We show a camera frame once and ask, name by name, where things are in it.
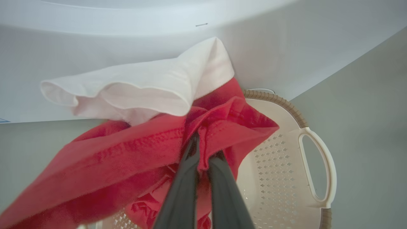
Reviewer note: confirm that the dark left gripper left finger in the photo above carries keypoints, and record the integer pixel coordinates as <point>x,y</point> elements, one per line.
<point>181,197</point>

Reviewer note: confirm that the cream laundry basket brown rim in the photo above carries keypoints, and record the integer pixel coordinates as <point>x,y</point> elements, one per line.
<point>279,178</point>

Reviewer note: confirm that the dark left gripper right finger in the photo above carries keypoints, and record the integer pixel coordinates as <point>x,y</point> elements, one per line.
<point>227,200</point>

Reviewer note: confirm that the white front-load washing machine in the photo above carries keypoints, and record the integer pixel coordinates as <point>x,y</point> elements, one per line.
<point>286,47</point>

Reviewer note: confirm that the red and white garment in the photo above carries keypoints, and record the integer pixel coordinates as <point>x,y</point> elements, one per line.
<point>127,152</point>

